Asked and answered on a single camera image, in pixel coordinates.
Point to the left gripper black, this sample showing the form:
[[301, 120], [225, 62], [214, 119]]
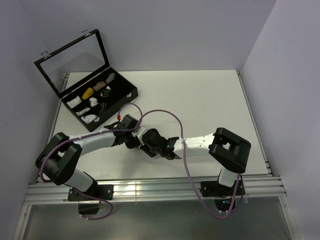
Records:
[[133, 144]]

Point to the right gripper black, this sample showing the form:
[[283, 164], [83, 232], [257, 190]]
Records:
[[145, 148]]

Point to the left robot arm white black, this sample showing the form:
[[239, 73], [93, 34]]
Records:
[[59, 159]]

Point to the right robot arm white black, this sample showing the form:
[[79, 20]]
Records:
[[226, 147]]

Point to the black white striped rolled sock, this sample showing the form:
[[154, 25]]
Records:
[[105, 93]]

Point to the white crumpled sock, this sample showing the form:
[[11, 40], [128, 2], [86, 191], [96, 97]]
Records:
[[89, 118]]

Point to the white grey rolled sock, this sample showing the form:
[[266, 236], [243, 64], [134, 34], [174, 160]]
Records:
[[93, 102]]

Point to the tan rolled sock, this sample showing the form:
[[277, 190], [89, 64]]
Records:
[[99, 86]]

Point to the yellow rolled sock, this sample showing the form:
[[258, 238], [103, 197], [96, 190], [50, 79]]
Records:
[[88, 93]]

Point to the white black patterned rolled sock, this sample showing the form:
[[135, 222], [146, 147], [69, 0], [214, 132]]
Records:
[[83, 111]]

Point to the black display case with lid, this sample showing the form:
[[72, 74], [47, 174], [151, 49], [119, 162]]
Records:
[[81, 64]]

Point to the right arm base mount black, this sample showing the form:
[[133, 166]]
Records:
[[215, 190]]

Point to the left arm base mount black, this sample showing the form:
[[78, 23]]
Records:
[[92, 200]]

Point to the aluminium frame rail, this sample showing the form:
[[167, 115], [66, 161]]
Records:
[[169, 189]]

